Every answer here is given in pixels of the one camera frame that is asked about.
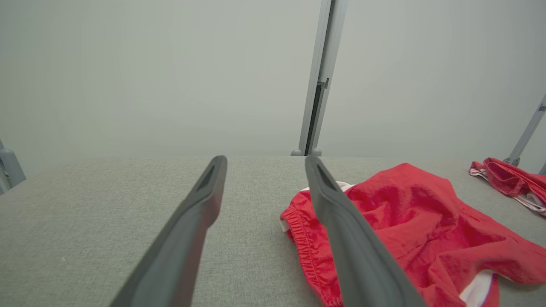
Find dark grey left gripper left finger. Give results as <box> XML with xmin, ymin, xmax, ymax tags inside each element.
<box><xmin>110</xmin><ymin>155</ymin><xmax>228</xmax><ymax>307</ymax></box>

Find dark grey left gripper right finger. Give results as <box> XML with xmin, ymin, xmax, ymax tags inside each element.
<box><xmin>304</xmin><ymin>155</ymin><xmax>428</xmax><ymax>307</ymax></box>

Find red Bulls 23 shorts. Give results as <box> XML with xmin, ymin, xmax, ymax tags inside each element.
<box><xmin>279</xmin><ymin>163</ymin><xmax>546</xmax><ymax>307</ymax></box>

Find red basketball jersey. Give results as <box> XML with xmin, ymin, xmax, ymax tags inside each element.
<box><xmin>468</xmin><ymin>157</ymin><xmax>546</xmax><ymax>217</ymax></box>

